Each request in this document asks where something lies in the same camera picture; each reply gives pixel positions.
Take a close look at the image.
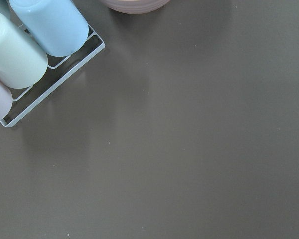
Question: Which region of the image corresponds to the pink ribbed bowl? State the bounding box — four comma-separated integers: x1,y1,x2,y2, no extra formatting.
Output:
100,0,170,14

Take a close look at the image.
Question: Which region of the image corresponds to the light blue cup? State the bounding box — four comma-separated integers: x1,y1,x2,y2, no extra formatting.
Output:
9,0,89,57

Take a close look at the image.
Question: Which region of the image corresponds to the mint green cup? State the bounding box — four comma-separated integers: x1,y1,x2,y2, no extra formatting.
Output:
0,13,48,89

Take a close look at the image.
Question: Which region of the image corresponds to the white wire cup rack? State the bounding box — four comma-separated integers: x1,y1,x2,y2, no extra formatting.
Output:
0,26,105,127

